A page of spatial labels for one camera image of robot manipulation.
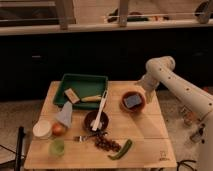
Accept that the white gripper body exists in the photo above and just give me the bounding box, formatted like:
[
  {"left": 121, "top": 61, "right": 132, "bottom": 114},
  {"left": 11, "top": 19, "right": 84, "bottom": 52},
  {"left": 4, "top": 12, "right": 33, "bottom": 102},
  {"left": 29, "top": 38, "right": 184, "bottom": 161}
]
[{"left": 136, "top": 73, "right": 160, "bottom": 103}]

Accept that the blue grey sponge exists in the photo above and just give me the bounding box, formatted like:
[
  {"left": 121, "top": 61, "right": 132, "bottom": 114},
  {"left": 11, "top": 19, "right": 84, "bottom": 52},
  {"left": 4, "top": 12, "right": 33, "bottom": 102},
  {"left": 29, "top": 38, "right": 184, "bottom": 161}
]
[{"left": 124, "top": 95, "right": 142, "bottom": 108}]

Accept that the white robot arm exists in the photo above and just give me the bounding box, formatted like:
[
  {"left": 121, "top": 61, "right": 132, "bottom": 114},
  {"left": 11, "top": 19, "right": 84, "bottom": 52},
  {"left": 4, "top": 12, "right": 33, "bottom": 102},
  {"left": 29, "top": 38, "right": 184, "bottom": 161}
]
[{"left": 136, "top": 56, "right": 213, "bottom": 171}]

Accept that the brown clay bowl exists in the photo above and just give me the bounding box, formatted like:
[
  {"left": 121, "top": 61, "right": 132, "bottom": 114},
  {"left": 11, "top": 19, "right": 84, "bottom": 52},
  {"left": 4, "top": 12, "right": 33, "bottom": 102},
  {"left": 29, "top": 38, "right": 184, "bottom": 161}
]
[{"left": 120, "top": 91, "right": 145, "bottom": 113}]

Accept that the green plastic tray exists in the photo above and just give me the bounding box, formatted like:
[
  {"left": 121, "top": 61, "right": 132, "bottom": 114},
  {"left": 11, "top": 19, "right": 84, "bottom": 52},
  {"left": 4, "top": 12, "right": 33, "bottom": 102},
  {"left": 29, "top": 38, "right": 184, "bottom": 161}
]
[{"left": 53, "top": 73, "right": 108, "bottom": 107}]

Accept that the dark brown bowl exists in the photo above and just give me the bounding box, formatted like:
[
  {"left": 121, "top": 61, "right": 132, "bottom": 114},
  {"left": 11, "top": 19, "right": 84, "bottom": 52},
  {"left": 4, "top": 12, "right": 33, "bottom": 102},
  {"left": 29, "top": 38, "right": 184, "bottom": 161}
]
[{"left": 82, "top": 110, "right": 110, "bottom": 134}]

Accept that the dark grape bunch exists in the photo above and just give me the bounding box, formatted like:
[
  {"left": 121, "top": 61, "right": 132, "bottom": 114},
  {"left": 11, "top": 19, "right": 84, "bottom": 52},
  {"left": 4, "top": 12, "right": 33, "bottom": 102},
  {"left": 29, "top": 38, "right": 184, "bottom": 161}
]
[{"left": 95, "top": 135, "right": 121, "bottom": 152}]

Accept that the metal fork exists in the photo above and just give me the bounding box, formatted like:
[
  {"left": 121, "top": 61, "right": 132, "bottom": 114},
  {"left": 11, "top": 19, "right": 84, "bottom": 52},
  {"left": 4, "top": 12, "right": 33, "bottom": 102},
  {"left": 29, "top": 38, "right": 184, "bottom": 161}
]
[{"left": 73, "top": 131, "right": 108, "bottom": 143}]

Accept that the grey folded cloth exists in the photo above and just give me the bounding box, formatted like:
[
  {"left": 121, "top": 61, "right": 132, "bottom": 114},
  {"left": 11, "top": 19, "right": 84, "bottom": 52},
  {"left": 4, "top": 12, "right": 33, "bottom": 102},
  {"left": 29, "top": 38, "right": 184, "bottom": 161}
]
[{"left": 55, "top": 101, "right": 73, "bottom": 128}]

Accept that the orange onion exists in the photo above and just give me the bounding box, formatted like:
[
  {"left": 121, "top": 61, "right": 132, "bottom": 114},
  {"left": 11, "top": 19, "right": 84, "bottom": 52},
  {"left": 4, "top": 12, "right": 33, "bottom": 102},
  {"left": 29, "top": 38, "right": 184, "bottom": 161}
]
[{"left": 52, "top": 123, "right": 66, "bottom": 136}]

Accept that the green plastic cup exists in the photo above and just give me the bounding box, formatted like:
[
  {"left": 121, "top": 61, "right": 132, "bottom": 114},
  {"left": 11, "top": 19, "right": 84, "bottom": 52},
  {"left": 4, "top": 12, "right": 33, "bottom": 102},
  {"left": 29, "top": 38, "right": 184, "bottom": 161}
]
[{"left": 49, "top": 138, "right": 65, "bottom": 157}]

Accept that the white paper cup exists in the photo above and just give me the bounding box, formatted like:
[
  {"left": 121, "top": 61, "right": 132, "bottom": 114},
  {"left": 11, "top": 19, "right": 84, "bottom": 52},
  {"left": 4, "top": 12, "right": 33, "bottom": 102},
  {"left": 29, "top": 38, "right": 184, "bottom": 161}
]
[{"left": 33, "top": 120, "right": 52, "bottom": 139}]

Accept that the wooden handled brush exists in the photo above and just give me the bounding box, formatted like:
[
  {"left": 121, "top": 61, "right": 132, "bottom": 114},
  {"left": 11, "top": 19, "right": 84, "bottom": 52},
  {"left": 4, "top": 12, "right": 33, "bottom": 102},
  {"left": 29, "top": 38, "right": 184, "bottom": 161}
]
[{"left": 81, "top": 95, "right": 101, "bottom": 102}]

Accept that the black floor cable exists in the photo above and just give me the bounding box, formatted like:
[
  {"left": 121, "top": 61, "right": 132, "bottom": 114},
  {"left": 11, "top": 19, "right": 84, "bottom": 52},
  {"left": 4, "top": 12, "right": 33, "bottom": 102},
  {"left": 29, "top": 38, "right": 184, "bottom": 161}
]
[{"left": 175, "top": 159, "right": 198, "bottom": 171}]

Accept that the black chair frame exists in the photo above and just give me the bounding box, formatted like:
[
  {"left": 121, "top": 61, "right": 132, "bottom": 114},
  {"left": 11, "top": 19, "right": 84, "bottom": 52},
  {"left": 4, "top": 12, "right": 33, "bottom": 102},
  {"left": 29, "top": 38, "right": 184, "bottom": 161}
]
[{"left": 2, "top": 126, "right": 25, "bottom": 171}]

